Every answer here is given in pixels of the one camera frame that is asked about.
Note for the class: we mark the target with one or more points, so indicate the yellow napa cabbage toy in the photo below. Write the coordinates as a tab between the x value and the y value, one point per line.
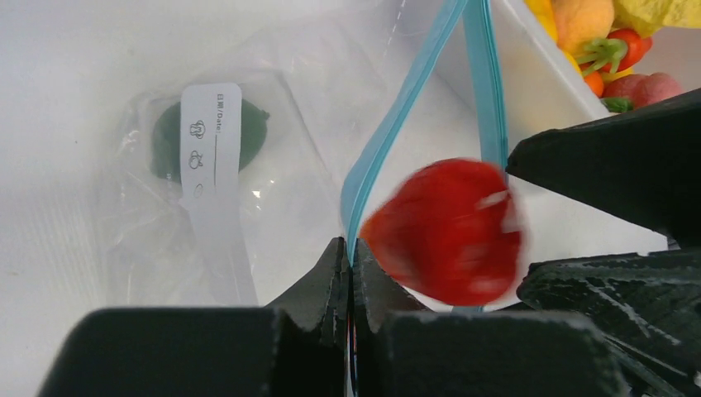
646	17

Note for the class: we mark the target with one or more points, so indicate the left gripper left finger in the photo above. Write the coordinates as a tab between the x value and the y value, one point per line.
317	303

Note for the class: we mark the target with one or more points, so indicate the orange fruit toy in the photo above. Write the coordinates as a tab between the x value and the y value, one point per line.
578	22

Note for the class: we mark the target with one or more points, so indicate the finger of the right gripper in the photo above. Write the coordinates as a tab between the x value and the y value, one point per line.
647	307
641	166

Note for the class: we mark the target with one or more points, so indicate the white plastic basin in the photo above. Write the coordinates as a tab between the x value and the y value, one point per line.
541	91

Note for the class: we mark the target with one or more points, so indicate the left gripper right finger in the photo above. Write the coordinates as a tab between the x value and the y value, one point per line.
378	297

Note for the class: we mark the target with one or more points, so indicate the pink peach toy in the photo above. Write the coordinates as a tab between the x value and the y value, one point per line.
639	90

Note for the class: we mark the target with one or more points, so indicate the clear zip top bag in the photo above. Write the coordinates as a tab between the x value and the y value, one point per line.
358	99

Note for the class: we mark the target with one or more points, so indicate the dark green avocado toy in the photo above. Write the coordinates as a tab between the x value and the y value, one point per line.
166	140

